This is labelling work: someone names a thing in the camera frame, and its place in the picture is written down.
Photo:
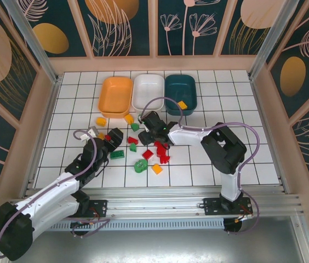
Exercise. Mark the small red lego block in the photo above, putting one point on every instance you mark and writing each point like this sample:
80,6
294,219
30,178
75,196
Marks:
107,137

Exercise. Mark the green lego block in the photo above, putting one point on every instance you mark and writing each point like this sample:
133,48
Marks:
133,148
135,126

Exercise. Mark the yellow sloped lego block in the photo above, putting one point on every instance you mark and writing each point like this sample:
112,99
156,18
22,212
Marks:
157,169

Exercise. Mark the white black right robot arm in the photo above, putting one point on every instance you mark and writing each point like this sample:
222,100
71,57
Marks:
187,134

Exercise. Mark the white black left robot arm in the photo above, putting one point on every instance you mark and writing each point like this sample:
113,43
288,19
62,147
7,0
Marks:
47,191

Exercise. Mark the red lego figure piece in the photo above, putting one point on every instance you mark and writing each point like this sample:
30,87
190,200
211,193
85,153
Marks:
164,159
160,148

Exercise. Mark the flat green lego brick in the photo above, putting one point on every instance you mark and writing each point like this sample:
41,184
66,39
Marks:
117,154

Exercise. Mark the white plastic container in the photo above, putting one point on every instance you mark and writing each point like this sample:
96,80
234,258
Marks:
147,91

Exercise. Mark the green round face lego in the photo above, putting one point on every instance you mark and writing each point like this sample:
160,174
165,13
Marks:
140,166

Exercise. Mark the orange plastic container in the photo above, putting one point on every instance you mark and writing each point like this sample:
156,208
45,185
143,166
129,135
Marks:
114,96

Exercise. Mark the teal plastic container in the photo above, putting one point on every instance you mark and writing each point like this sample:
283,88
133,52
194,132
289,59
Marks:
180,90

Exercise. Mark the metal bench panel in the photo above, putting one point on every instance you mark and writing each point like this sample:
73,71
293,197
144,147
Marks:
171,246

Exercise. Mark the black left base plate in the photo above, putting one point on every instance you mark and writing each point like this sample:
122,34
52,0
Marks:
99,206

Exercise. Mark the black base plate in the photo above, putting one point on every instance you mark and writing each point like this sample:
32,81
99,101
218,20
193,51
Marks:
99,206
212,206

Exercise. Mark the aluminium side rail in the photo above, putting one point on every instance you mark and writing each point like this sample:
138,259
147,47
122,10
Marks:
40,137

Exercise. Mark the aluminium front rail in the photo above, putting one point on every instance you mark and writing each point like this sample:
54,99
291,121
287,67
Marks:
157,204

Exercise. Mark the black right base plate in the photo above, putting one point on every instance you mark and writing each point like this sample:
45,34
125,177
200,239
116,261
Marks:
212,206

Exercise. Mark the aluminium frame post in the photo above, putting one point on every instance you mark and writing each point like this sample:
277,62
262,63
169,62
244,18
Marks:
269,41
38,52

